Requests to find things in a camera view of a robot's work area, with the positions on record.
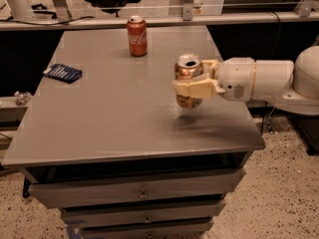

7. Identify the grey drawer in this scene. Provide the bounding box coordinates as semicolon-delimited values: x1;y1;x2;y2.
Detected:
81;218;212;239
29;168;245;208
61;198;225;228

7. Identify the grey metal rail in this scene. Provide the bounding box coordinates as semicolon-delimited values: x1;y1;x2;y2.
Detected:
0;12;319;31

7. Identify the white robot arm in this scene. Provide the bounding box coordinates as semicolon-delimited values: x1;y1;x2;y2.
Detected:
172;46;319;116

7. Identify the top grey drawer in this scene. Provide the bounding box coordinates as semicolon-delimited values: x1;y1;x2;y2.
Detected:
29;168;245;208

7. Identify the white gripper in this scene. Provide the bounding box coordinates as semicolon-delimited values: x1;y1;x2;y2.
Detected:
172;58;255;102

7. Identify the small glass jar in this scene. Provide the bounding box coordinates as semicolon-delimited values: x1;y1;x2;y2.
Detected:
14;92;32;106

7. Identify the bottom grey drawer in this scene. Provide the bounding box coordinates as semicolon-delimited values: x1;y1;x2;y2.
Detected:
81;218;212;239

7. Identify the black cable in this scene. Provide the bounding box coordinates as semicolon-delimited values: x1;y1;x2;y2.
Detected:
0;15;96;27

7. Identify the middle grey drawer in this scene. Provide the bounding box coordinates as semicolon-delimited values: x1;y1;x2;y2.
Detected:
61;198;225;228

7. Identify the red coke can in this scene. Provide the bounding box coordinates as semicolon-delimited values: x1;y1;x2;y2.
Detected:
127;15;148;57

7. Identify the orange soda can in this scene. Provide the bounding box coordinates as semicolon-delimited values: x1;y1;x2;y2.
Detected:
174;54;203;109

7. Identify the grey drawer cabinet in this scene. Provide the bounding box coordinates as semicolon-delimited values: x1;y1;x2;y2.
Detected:
1;25;267;239

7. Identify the blue chip bag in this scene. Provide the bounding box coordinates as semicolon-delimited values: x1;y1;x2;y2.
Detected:
43;64;83;84

